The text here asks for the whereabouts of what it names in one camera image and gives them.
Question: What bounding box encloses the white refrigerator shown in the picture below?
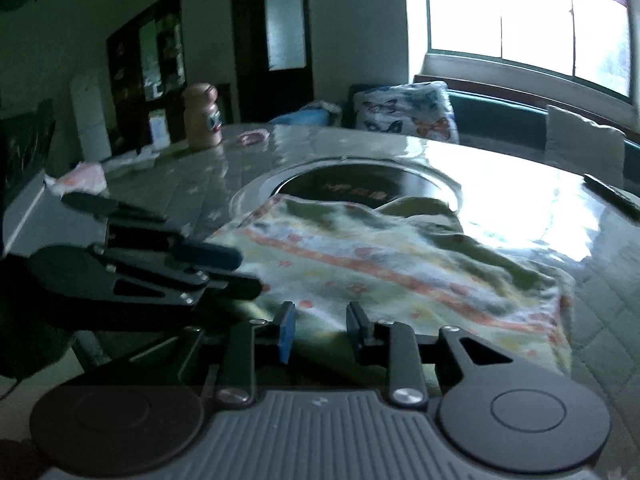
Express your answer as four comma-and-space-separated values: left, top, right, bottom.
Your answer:
70, 72, 114, 162

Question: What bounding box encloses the dark chair back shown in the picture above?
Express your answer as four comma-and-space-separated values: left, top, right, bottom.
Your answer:
0, 99, 57, 196

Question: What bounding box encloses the dark door with glass pane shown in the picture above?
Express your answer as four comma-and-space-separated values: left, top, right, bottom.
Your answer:
229, 0, 315, 124

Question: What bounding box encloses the blue bench sofa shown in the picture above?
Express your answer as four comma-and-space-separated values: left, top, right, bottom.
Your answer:
344, 81, 640, 182

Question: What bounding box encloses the blue cushion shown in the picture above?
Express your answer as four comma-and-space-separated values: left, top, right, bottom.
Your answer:
269, 101, 343, 128

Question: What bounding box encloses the small pink cloth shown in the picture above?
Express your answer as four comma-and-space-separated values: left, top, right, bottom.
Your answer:
235, 128, 272, 146

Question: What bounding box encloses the green framed window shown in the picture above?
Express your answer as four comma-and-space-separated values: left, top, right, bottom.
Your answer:
421, 0, 635, 100

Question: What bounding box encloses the black remote control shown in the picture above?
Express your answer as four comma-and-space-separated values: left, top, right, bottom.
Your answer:
582, 173, 640, 222

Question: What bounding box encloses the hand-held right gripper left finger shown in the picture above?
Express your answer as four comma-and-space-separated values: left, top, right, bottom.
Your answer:
127, 301, 297, 407

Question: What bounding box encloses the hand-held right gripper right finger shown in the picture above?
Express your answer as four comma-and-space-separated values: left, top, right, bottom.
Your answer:
346, 301, 517, 407

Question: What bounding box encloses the dark wooden display cabinet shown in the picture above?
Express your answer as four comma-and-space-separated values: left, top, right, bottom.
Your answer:
105, 0, 189, 157

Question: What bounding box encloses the round built-in induction cooktop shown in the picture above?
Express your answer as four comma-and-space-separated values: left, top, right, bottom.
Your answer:
232, 157, 464, 217

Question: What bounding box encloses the pink bottle-shaped jar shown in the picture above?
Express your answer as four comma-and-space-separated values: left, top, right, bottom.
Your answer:
182, 83, 224, 151

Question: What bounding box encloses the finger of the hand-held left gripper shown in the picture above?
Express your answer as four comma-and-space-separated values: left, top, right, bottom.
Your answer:
90, 244, 264, 308
61, 192, 245, 270

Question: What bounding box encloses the butterfly print pillow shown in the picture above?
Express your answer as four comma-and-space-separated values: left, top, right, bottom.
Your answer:
352, 80, 461, 144

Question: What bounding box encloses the grey square pillow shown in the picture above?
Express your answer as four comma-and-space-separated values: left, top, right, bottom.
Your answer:
544, 104, 628, 177

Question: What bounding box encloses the pastel patterned shirt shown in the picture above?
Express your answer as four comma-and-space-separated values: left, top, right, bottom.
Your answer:
206, 194, 577, 377

